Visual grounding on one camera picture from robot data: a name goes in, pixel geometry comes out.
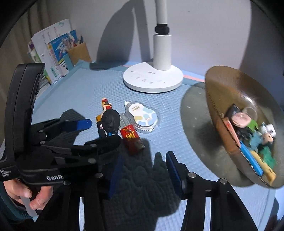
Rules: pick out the brown cardboard pen holder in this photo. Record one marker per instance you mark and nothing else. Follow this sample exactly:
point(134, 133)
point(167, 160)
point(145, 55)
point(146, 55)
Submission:
point(80, 52)

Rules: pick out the clear plastic cup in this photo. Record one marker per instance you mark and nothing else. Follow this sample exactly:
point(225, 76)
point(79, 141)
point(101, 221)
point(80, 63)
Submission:
point(251, 112)

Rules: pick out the stack of books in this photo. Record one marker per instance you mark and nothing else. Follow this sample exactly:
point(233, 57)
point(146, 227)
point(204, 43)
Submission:
point(45, 79)

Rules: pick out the green translucent toy figure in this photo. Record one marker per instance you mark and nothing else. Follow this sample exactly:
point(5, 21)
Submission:
point(253, 126)

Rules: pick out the person left hand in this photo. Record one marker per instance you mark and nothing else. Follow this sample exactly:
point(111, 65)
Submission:
point(16, 190)

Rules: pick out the red lighter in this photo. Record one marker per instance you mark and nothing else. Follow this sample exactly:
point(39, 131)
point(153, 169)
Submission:
point(132, 140)

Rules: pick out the brown transparent bowl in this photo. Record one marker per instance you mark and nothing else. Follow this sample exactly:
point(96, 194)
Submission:
point(226, 86)

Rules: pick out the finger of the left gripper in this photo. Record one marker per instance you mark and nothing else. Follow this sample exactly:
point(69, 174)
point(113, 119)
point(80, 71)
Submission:
point(76, 125)
point(97, 146)

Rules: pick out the correction tape in blister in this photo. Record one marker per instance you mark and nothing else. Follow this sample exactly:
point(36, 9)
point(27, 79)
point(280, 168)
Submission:
point(145, 119)

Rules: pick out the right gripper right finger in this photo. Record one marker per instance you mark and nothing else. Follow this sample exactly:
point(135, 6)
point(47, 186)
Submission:
point(178, 174)

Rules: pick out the dark green sleeve forearm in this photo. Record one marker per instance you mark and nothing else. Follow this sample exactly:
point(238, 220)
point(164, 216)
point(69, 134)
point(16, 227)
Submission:
point(14, 217)

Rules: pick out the round face toy head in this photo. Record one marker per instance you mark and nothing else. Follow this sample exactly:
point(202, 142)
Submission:
point(267, 138)

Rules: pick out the yellow flat toy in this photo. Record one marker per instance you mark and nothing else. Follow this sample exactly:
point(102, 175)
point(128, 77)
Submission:
point(268, 172)

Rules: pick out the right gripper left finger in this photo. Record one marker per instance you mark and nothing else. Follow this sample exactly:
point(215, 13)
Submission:
point(116, 176)

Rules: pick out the green toy piece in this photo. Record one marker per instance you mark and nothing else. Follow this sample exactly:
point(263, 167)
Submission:
point(266, 155)

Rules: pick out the black haired figurine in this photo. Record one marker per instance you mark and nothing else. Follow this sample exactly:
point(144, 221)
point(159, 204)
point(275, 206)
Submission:
point(110, 118)

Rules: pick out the black bar object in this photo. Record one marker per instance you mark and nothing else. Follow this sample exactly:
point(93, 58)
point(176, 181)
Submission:
point(232, 111)

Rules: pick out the white earbud case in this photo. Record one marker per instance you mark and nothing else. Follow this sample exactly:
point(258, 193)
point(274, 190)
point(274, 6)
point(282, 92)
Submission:
point(271, 130)

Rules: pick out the blue cover book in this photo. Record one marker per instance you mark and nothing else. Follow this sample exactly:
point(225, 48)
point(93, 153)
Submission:
point(59, 48)

